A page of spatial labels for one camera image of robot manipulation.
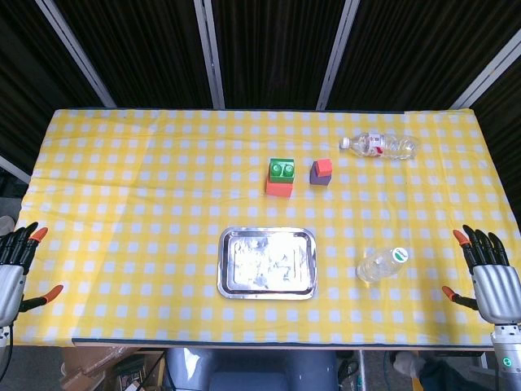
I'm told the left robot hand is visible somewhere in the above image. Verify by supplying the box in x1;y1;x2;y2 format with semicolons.
0;222;65;329

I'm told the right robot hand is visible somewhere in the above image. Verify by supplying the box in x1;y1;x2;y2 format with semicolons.
441;223;521;327

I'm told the clear bottle with green cap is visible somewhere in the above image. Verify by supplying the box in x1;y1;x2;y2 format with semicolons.
356;246;410;285

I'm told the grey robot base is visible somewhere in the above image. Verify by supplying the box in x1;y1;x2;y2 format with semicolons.
164;346;339;391

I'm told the clear bottle with red label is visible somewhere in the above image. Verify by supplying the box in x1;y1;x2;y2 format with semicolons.
339;130;420;160

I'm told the stainless steel tray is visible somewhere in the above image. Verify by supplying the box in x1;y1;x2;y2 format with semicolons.
217;226;318;301

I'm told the brown cardboard box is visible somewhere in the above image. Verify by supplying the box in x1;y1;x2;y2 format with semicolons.
59;346;166;391

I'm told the yellow white checkered tablecloth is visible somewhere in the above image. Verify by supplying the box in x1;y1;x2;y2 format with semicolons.
6;106;521;347

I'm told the metal table leg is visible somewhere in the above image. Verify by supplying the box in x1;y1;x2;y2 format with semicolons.
357;349;367;391

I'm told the purple block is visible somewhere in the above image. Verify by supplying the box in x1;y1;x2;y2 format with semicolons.
309;161;331;188

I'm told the orange cube block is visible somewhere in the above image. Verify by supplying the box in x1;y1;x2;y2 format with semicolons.
265;175;294;200

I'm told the green studded building block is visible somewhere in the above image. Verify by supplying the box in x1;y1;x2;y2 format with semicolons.
268;157;297;181

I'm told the grey partition frame post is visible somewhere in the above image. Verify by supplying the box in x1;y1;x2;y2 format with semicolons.
449;28;521;110
0;154;32;185
34;0;118;109
316;0;361;111
193;0;226;110

